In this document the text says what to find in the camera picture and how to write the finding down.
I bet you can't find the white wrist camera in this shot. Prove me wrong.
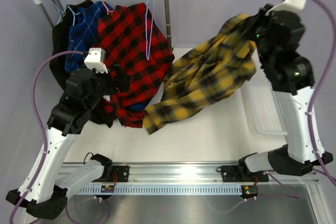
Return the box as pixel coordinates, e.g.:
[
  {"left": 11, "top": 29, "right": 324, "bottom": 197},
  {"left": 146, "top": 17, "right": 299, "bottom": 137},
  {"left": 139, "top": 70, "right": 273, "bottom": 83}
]
[
  {"left": 84, "top": 48, "right": 108, "bottom": 73},
  {"left": 265, "top": 0, "right": 307, "bottom": 16}
]

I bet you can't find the red black checked shirt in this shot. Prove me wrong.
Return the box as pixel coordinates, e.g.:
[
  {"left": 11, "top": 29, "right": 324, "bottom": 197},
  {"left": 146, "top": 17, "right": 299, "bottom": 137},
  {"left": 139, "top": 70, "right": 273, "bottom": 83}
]
[{"left": 95, "top": 3, "right": 174, "bottom": 128}]

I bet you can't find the yellow plaid shirt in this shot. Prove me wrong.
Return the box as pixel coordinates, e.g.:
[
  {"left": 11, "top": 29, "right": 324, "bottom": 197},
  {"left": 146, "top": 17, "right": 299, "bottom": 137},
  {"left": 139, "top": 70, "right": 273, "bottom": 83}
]
[{"left": 143, "top": 14, "right": 256, "bottom": 134}]

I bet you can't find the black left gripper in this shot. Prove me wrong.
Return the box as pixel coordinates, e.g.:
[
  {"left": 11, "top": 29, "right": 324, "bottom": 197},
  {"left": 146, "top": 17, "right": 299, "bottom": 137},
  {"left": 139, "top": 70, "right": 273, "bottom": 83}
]
[{"left": 85, "top": 65, "right": 131, "bottom": 111}]

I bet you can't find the white slotted cable duct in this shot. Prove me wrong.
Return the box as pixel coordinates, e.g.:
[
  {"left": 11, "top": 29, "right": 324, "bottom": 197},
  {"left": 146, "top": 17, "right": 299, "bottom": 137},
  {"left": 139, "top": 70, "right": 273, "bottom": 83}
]
[{"left": 77, "top": 185, "right": 242, "bottom": 196}]

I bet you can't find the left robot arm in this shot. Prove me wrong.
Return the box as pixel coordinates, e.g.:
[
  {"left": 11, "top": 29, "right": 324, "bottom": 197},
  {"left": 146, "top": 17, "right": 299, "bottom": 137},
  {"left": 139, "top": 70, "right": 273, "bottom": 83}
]
[{"left": 6, "top": 64, "right": 131, "bottom": 220}]

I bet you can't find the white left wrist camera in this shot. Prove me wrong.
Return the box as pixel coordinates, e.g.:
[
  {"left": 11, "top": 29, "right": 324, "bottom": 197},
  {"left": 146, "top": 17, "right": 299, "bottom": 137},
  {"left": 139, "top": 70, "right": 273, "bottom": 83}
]
[{"left": 84, "top": 48, "right": 108, "bottom": 73}]

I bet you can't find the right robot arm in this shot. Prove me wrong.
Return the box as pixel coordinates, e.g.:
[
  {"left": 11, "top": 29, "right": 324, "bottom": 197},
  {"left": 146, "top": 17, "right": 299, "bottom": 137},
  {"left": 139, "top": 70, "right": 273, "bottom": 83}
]
[{"left": 237, "top": 4, "right": 333, "bottom": 180}]

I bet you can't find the white perforated basket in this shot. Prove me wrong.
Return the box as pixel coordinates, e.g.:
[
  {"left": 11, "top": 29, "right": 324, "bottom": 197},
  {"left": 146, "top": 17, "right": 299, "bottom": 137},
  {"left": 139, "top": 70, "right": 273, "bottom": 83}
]
[{"left": 241, "top": 71, "right": 287, "bottom": 136}]

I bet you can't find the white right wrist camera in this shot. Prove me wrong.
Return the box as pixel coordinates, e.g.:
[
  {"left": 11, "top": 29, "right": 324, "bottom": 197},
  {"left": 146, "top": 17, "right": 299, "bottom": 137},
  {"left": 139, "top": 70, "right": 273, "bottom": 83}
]
[{"left": 265, "top": 0, "right": 307, "bottom": 16}]

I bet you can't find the blue plaid shirt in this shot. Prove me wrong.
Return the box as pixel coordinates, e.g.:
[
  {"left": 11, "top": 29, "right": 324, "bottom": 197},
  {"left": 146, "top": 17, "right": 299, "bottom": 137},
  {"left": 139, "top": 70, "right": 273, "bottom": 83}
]
[{"left": 64, "top": 1, "right": 115, "bottom": 74}]

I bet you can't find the light blue wire hanger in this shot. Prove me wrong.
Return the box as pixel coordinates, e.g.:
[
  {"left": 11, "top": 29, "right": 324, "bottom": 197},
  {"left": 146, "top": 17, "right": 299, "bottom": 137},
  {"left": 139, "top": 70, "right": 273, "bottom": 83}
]
[{"left": 145, "top": 0, "right": 155, "bottom": 61}]

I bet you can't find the blue hanger on rack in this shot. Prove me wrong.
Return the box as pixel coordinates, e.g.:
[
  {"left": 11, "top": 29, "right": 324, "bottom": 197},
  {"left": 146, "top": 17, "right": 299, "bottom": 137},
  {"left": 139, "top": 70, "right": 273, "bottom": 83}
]
[
  {"left": 63, "top": 0, "right": 80, "bottom": 26},
  {"left": 49, "top": 0, "right": 63, "bottom": 25}
]

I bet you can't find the black garment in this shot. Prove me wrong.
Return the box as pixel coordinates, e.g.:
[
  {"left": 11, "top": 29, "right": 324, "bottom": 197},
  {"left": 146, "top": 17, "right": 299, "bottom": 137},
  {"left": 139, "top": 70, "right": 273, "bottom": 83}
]
[{"left": 48, "top": 0, "right": 116, "bottom": 127}]

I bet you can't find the aluminium mounting rail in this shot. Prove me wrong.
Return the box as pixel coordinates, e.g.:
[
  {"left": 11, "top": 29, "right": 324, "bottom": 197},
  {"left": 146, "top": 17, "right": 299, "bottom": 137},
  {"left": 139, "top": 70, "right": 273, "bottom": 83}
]
[{"left": 56, "top": 162, "right": 319, "bottom": 185}]

